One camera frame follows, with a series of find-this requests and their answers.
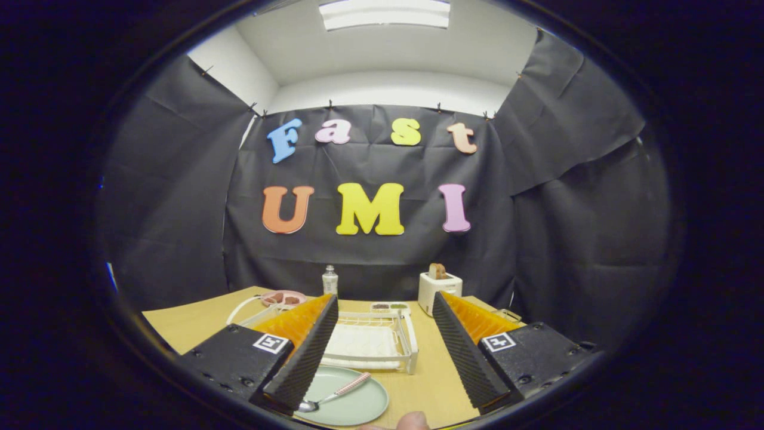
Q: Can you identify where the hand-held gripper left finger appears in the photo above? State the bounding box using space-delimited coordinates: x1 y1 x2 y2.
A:
176 293 340 417

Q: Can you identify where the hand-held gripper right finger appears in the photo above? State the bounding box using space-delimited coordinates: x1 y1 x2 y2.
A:
432 291 597 416

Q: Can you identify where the pink checked handle spoon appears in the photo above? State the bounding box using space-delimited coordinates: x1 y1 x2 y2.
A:
297 372 372 413

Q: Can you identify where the white wire dish rack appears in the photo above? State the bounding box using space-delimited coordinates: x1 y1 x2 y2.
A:
226 296 419 375

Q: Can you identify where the light green plate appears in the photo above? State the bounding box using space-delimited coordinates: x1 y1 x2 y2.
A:
297 365 390 427

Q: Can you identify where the small pink plate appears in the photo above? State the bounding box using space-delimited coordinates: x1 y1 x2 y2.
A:
261 290 307 308

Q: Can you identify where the white toaster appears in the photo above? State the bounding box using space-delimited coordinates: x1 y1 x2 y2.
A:
418 272 463 317

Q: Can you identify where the black backdrop cloth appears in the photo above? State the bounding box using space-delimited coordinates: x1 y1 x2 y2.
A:
98 27 672 353

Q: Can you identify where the ceiling light panel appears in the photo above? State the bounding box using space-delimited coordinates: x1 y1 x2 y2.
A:
318 0 451 30

